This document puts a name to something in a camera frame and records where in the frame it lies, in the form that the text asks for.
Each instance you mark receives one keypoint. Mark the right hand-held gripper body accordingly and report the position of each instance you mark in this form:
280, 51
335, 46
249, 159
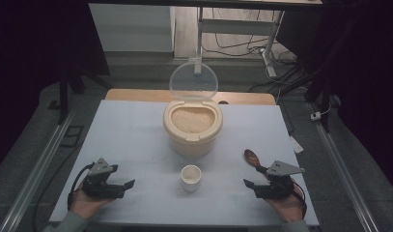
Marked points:
276, 188

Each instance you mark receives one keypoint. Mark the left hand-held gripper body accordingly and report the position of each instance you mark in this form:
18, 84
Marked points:
100, 188

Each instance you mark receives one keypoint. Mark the brown wooden spoon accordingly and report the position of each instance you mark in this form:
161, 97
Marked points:
251, 158

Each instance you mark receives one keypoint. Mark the white cup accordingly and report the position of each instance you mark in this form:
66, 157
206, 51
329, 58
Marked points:
190, 183

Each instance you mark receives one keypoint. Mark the cream round rice container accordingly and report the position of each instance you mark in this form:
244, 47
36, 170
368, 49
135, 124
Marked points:
192, 145

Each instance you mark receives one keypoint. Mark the rice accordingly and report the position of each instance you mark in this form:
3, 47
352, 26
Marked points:
192, 120

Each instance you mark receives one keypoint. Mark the person's right hand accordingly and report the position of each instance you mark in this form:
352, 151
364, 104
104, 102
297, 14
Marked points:
292, 208

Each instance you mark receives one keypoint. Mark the white paper tag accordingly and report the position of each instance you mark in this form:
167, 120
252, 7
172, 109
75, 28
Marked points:
296, 145

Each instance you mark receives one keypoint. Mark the small white box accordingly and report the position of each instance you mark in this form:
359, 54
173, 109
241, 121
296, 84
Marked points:
315, 116

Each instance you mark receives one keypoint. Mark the wooden table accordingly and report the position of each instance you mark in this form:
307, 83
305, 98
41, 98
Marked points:
136, 94

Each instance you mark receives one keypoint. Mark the black stand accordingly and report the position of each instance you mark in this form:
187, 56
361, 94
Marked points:
63, 96

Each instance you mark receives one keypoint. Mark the transparent round container lid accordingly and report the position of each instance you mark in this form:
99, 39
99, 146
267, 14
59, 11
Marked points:
193, 80

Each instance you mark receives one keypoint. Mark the black curtain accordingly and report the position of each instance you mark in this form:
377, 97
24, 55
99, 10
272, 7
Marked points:
30, 64
361, 64

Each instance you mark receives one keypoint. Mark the black rectangular floor frame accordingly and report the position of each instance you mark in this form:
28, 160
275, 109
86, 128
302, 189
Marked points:
71, 137

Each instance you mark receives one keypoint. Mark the metal floor rail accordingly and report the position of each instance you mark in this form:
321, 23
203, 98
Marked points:
36, 167
342, 170

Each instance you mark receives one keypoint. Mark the white desk frame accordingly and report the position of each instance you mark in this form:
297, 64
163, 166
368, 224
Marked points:
236, 26

